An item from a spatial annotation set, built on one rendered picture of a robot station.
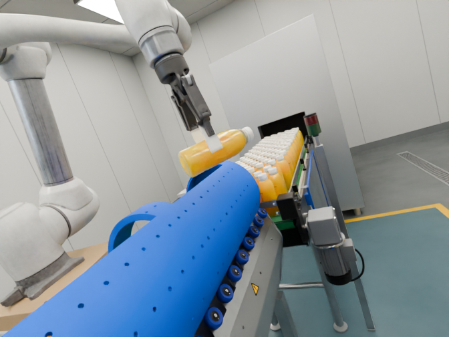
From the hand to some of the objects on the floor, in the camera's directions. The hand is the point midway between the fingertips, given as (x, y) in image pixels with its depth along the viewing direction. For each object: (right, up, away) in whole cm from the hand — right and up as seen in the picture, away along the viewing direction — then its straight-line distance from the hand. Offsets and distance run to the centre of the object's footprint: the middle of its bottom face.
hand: (206, 141), depth 61 cm
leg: (+47, -117, +53) cm, 137 cm away
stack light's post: (+88, -97, +81) cm, 154 cm away
